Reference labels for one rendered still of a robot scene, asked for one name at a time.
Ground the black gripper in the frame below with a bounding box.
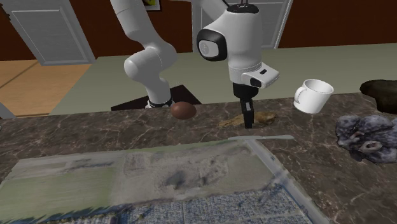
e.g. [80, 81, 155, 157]
[232, 81, 260, 129]

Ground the tan lumpy flat object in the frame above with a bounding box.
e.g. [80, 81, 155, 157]
[218, 111, 279, 129]

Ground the brown egg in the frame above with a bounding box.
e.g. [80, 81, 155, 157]
[170, 101, 197, 120]

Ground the white mug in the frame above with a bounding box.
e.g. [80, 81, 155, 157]
[293, 78, 335, 115]

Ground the dark robot stand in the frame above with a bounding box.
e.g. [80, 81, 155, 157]
[110, 84, 203, 111]

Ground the aerial photo printed mat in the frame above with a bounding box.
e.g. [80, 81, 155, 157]
[0, 139, 331, 224]

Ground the grey lumpy object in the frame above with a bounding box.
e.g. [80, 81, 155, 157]
[335, 114, 397, 165]

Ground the dark brown lumpy object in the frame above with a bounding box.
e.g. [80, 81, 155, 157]
[359, 79, 397, 115]

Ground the framed wall picture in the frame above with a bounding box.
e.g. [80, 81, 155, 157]
[143, 0, 162, 12]

